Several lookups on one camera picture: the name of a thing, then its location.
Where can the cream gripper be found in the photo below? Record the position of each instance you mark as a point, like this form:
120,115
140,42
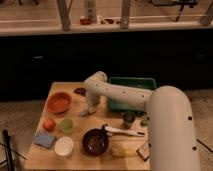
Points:
92,102

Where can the grey-blue towel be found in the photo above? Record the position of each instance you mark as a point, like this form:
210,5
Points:
84,113

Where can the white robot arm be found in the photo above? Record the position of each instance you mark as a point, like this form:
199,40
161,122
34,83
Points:
171,129

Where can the dark grape bunch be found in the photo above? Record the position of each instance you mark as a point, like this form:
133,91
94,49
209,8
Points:
81,91

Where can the orange bowl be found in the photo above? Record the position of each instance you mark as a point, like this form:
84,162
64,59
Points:
58,102

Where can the green cup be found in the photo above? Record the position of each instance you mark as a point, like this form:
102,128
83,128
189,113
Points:
66,126

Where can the dark metal cup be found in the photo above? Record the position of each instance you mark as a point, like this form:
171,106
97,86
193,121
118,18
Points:
128,119

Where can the dark brown bowl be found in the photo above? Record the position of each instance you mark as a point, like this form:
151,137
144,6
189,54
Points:
95,142

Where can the orange fruit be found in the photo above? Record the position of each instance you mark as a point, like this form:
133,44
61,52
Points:
49,124

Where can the green pepper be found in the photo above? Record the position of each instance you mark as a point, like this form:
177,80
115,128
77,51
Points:
143,123

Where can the white cup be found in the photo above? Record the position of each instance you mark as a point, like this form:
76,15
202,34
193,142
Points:
64,146

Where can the green plastic tray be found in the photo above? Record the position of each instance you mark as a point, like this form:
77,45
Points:
144,83

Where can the yellow banana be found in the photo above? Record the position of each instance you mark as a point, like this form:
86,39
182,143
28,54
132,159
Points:
120,151

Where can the blue sponge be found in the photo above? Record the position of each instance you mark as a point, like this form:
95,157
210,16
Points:
44,139

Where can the wooden block brush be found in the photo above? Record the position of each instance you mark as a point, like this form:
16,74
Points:
143,151

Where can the red bowl on shelf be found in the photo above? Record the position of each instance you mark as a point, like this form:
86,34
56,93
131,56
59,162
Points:
85,21

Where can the black stand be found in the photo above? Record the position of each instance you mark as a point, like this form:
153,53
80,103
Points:
8,151

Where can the white handled brush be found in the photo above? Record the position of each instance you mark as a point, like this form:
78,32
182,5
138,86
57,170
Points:
121,131

